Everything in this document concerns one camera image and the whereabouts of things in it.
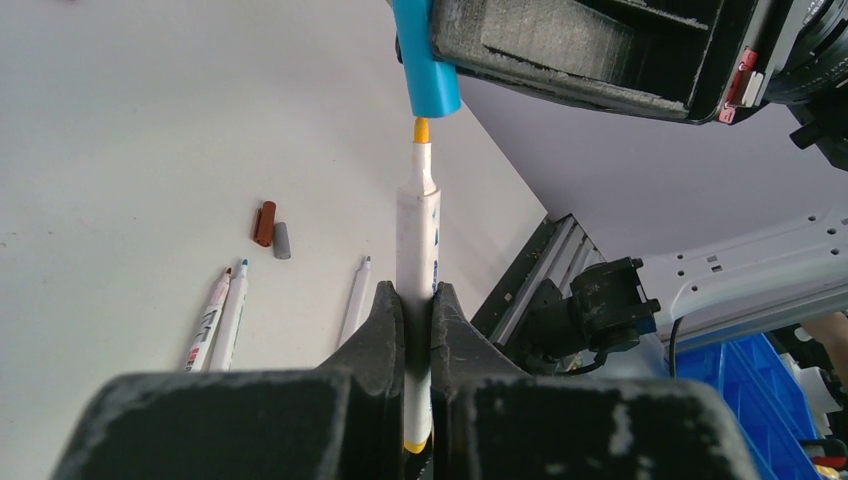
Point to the yellow white pen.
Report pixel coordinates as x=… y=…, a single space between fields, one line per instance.
x=416 y=283

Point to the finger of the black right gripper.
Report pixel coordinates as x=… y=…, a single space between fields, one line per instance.
x=545 y=49

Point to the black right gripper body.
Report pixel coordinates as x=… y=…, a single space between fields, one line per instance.
x=696 y=62

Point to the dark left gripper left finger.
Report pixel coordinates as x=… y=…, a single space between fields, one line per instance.
x=340 y=420

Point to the grey tipped white pen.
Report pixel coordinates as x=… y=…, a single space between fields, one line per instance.
x=354 y=313

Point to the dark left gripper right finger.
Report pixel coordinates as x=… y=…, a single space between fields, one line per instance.
x=494 y=421

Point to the brown pen cap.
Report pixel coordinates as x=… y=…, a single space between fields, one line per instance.
x=263 y=230

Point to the blue pen cap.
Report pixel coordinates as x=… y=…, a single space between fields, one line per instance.
x=432 y=85

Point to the blue plastic bin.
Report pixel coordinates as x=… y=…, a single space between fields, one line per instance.
x=782 y=409

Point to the grey pen cap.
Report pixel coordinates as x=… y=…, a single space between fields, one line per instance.
x=281 y=241

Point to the right aluminium frame rail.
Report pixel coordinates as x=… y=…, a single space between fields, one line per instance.
x=557 y=250

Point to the red tipped white pen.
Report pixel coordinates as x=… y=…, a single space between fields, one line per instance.
x=203 y=337

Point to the blue tipped white pen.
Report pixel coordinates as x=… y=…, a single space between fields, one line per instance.
x=230 y=320

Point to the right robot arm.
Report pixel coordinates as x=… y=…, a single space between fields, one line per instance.
x=612 y=305

